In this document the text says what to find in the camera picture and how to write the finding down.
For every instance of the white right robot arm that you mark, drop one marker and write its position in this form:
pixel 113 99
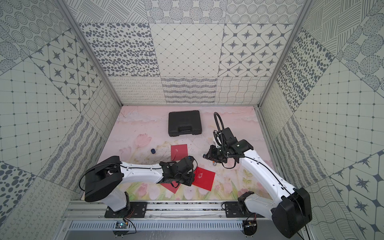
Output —
pixel 289 208

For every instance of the right round circuit board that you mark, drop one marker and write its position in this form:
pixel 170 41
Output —
pixel 250 227

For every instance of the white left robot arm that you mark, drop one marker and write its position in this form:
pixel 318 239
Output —
pixel 102 181

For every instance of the left green circuit board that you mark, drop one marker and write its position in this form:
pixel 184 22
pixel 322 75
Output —
pixel 121 229

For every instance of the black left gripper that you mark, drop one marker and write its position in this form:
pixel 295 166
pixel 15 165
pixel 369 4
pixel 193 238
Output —
pixel 186 173

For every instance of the black plastic tool case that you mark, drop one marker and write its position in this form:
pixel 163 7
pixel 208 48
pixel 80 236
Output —
pixel 184 123

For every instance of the red envelope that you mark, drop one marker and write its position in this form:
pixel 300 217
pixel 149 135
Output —
pixel 171 187
pixel 204 178
pixel 179 152

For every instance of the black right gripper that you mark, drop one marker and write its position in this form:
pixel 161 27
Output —
pixel 212 156

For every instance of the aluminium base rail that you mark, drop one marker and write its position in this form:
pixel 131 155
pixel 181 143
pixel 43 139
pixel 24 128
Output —
pixel 157 210

